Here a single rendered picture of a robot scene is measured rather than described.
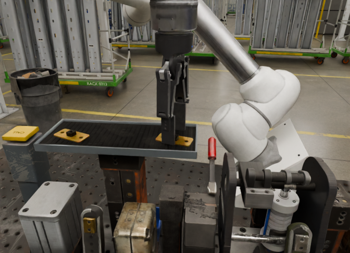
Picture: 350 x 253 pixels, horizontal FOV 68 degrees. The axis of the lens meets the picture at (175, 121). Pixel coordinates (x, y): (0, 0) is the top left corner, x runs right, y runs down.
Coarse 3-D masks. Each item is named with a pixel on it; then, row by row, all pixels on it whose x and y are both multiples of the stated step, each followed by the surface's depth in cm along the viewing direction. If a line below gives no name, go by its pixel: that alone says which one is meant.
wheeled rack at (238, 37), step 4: (224, 8) 853; (224, 12) 858; (224, 16) 862; (252, 16) 920; (228, 28) 957; (236, 36) 886; (240, 36) 884; (244, 36) 880; (248, 36) 877; (252, 36) 874; (264, 36) 867; (264, 40) 860
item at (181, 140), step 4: (160, 136) 62; (176, 136) 60; (180, 136) 62; (156, 140) 60; (160, 140) 60; (176, 140) 60; (180, 140) 60; (184, 140) 60; (188, 140) 60; (192, 140) 60; (176, 144) 59; (180, 144) 58; (184, 144) 58; (188, 144) 58
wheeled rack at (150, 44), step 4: (120, 40) 794; (140, 40) 770; (112, 44) 747; (116, 44) 746; (120, 44) 744; (124, 44) 743; (132, 44) 743; (136, 44) 743; (140, 44) 742; (144, 44) 740; (148, 44) 739; (152, 44) 739
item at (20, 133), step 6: (18, 126) 67; (24, 126) 67; (30, 126) 67; (36, 126) 67; (12, 132) 64; (18, 132) 64; (24, 132) 64; (30, 132) 64; (6, 138) 63; (12, 138) 63; (18, 138) 62; (24, 138) 62
